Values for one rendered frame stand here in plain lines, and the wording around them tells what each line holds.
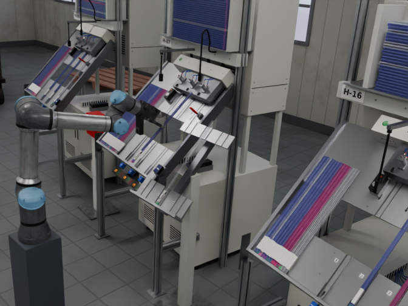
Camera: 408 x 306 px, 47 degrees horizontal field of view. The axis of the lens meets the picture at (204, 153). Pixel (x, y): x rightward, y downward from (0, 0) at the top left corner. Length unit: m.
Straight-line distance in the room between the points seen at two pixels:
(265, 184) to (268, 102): 0.57
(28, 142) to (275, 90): 1.45
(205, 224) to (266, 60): 1.04
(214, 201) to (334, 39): 3.36
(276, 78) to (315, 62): 3.04
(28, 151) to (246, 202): 1.41
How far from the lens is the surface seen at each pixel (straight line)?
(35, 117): 2.15
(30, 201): 2.26
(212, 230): 2.94
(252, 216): 3.14
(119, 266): 3.10
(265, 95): 2.83
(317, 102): 5.93
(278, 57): 2.84
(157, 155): 2.62
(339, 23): 5.72
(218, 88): 2.63
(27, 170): 2.36
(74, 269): 3.10
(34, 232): 2.33
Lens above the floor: 1.79
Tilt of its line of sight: 21 degrees down
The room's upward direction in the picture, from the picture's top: 4 degrees clockwise
